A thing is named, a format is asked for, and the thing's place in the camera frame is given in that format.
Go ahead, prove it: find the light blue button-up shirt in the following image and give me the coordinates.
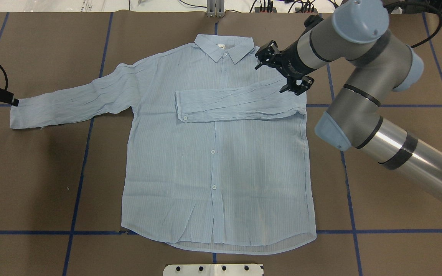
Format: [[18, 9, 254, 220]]
[[10, 34, 317, 255]]

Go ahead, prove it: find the aluminium frame post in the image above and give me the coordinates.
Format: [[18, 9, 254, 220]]
[[206, 0, 226, 18]]

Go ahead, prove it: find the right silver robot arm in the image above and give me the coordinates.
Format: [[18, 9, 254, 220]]
[[257, 0, 442, 201]]

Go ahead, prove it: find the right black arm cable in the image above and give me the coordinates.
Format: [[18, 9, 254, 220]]
[[382, 0, 442, 49]]

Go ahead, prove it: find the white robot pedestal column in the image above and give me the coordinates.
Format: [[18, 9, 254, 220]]
[[163, 263, 264, 276]]

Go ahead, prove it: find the orange black terminal block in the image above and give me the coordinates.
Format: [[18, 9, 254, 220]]
[[250, 0, 277, 13]]

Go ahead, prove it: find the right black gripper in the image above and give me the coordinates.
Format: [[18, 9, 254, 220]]
[[272, 46, 315, 95]]

